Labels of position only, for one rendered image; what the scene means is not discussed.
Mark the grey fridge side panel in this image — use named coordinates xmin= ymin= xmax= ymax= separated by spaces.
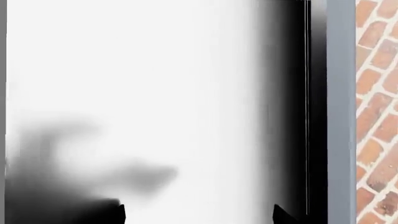
xmin=326 ymin=0 xmax=358 ymax=224

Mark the glossy white fridge door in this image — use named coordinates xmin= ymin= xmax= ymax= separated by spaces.
xmin=5 ymin=0 xmax=328 ymax=224

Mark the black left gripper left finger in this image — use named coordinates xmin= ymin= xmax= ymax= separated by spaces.
xmin=113 ymin=203 xmax=126 ymax=224

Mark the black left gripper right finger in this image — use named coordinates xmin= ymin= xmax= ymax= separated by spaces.
xmin=272 ymin=203 xmax=299 ymax=224

